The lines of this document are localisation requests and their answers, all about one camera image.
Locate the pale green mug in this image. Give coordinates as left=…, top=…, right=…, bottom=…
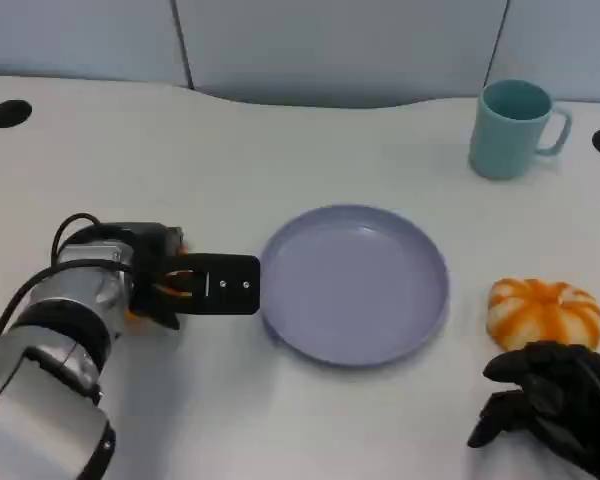
left=468, top=79, right=574, bottom=181

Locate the lilac plate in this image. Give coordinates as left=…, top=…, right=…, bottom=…
left=258, top=203, right=451, bottom=370

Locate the grey partition panel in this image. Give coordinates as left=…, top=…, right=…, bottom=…
left=172, top=0, right=511, bottom=109
left=0, top=0, right=195, bottom=91
left=487, top=0, right=600, bottom=105

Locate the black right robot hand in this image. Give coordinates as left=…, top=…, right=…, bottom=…
left=467, top=342, right=600, bottom=480

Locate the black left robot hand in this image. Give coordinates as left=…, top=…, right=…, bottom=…
left=124, top=222, right=191, bottom=331

